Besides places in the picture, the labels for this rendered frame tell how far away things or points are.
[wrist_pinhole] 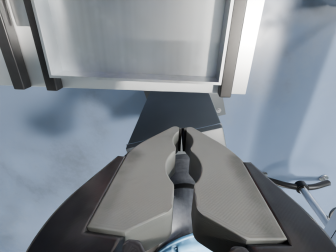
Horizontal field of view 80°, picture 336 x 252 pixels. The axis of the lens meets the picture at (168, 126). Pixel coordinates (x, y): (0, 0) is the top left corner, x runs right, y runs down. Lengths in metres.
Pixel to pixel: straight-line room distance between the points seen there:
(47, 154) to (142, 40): 1.55
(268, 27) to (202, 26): 0.98
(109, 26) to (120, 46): 0.03
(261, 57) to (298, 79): 0.27
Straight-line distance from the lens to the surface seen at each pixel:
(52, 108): 1.56
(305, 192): 1.68
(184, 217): 0.40
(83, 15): 0.36
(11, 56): 0.41
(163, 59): 0.34
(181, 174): 0.48
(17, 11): 0.41
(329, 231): 1.50
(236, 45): 0.32
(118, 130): 1.45
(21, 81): 0.41
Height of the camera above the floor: 1.21
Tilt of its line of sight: 62 degrees down
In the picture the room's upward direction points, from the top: 173 degrees counter-clockwise
